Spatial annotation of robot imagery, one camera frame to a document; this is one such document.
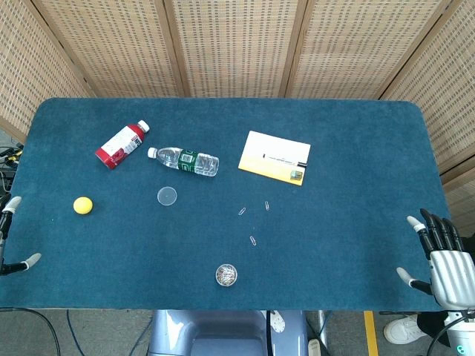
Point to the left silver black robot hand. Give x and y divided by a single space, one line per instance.
7 219

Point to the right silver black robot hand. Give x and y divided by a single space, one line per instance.
447 270

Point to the paperclip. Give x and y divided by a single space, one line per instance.
253 241
242 211
266 205

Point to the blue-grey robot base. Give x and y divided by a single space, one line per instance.
222 333

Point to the round container of paperclips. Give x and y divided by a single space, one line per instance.
226 275

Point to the dark trouser leg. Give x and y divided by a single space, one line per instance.
434 324

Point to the white sneaker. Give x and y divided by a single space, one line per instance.
402 330

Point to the yellow ball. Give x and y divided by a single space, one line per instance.
83 205

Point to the yellow floor tape strip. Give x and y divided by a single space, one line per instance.
371 333

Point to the red drink bottle white cap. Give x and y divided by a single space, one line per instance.
122 144

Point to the woven bamboo screen panel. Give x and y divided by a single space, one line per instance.
449 104
237 48
29 63
118 48
360 48

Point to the clear round plastic lid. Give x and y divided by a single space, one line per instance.
167 196

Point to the clear water bottle green label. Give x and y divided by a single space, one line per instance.
185 161

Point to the black marker pen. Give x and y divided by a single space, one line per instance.
285 159

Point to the white yellow notepad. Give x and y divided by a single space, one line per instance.
274 155

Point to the blue felt table cover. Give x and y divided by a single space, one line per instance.
237 222

